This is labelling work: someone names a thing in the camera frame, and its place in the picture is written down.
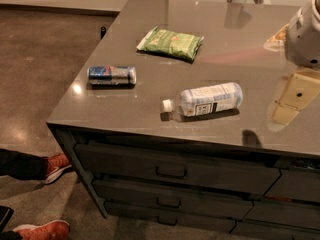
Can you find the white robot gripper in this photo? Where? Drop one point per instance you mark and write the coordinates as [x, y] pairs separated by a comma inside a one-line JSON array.
[[304, 37]]

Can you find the clear blue-label plastic bottle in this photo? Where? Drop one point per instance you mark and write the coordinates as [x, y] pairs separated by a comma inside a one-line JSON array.
[[205, 100]]

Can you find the green snack bag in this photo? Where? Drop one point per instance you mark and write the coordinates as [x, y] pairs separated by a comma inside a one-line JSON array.
[[173, 44]]

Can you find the grey cabinet with drawers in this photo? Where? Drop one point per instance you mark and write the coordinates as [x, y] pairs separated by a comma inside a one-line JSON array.
[[233, 171]]

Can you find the blue silver energy drink can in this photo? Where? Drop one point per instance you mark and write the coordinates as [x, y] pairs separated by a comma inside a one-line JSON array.
[[111, 75]]

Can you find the small black floor object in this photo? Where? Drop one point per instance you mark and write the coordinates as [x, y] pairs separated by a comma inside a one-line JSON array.
[[103, 31]]

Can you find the upper orange sneaker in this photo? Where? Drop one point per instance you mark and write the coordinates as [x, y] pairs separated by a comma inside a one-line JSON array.
[[56, 165]]

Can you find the orange sneaker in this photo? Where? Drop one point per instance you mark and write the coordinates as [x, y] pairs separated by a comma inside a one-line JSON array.
[[54, 230], [56, 165]]

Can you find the black trouser leg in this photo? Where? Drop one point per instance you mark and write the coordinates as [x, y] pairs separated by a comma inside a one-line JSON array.
[[22, 166]]

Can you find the lower orange sneaker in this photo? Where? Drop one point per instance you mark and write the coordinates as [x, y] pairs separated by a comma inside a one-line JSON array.
[[54, 230]]

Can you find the dark object at left edge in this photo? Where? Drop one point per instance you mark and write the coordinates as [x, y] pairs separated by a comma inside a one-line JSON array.
[[5, 215]]

